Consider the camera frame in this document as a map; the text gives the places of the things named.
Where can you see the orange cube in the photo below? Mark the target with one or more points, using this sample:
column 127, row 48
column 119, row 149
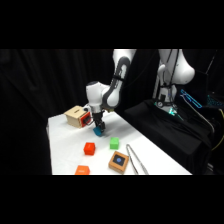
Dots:
column 82, row 170

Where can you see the black cloth-covered stand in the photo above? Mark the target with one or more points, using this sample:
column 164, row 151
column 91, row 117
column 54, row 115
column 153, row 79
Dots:
column 166, row 133

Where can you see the wooden box with red face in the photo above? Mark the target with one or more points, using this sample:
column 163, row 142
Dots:
column 76, row 116

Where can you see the black curtain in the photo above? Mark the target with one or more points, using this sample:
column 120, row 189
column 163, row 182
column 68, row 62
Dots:
column 30, row 86

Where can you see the small green light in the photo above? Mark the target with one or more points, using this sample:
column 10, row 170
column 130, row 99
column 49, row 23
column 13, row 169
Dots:
column 172, row 111

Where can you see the green cube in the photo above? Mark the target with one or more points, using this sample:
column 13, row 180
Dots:
column 114, row 143

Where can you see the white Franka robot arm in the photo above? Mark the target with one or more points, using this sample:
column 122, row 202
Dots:
column 95, row 93

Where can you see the metal tongs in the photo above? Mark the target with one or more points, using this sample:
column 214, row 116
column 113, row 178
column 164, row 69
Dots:
column 135, row 160

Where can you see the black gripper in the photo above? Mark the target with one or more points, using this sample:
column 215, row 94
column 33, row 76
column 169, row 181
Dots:
column 97, row 117

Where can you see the blue lit strip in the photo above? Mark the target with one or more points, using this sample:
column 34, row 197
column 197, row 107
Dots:
column 191, row 98

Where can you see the red cube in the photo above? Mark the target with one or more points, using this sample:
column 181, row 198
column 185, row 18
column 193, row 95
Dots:
column 89, row 148

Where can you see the blue cube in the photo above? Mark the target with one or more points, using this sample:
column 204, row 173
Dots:
column 97, row 132

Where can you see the wooden block with blue circle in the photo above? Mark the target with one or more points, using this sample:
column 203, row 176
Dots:
column 118, row 161

